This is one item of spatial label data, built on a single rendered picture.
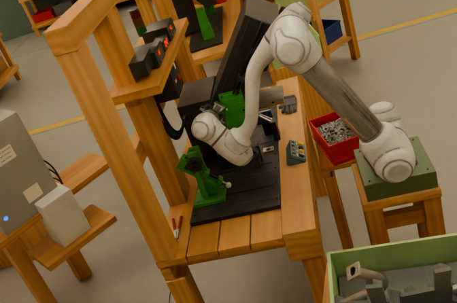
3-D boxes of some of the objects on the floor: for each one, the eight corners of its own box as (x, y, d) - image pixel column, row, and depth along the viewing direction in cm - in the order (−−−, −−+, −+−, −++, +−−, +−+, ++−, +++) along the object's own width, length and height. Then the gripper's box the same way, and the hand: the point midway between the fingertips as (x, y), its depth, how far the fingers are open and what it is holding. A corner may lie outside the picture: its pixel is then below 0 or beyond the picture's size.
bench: (326, 187, 385) (297, 78, 345) (357, 371, 256) (316, 231, 215) (233, 206, 399) (195, 104, 358) (217, 390, 269) (155, 263, 229)
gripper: (229, 121, 238) (236, 109, 261) (198, 102, 238) (207, 92, 261) (220, 134, 241) (228, 122, 263) (190, 116, 240) (200, 105, 263)
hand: (217, 109), depth 259 cm, fingers closed on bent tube, 3 cm apart
